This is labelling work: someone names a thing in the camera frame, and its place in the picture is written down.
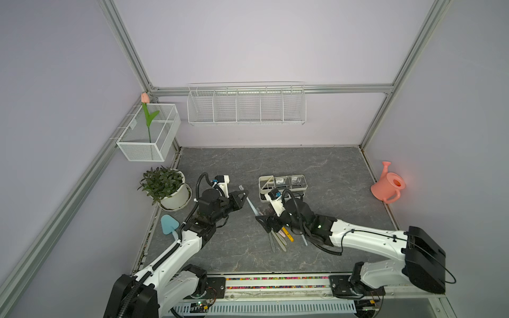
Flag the white vented cable duct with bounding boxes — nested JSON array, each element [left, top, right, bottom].
[[174, 299, 357, 317]]

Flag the potted green plant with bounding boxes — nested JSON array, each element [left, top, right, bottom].
[[139, 166, 192, 211]]

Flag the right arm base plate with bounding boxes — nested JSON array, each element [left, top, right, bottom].
[[329, 274, 386, 300]]

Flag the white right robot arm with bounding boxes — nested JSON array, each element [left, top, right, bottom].
[[256, 197, 450, 294]]

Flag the pink watering can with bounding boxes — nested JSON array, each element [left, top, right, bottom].
[[371, 161, 406, 205]]

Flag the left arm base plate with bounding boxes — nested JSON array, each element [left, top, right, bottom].
[[185, 276, 226, 300]]

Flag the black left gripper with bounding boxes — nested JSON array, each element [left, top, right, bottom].
[[211, 190, 248, 223]]

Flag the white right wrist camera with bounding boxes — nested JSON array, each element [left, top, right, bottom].
[[265, 188, 285, 217]]

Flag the white toothbrush holder caddy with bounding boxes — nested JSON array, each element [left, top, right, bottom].
[[258, 174, 308, 202]]

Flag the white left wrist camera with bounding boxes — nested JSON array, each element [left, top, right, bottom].
[[212, 175, 229, 198]]

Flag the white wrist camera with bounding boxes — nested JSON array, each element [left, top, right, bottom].
[[212, 175, 229, 198], [265, 188, 285, 217]]

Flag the white mesh basket small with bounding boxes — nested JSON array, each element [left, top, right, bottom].
[[116, 103, 181, 162]]

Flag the pink artificial tulip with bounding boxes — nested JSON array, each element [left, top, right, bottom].
[[141, 93, 160, 143]]

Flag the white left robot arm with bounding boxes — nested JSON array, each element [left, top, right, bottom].
[[103, 189, 249, 317]]

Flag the yellow toothbrush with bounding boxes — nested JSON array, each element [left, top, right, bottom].
[[282, 227, 294, 242]]

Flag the teal garden trowel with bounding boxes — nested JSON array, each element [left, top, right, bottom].
[[160, 214, 180, 241]]

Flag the white wire basket long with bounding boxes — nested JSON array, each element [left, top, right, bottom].
[[187, 82, 307, 125]]

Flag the teal thin toothbrush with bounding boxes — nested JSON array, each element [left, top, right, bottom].
[[300, 234, 309, 246]]

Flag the light blue toothbrush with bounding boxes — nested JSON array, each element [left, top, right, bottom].
[[239, 185, 261, 217]]

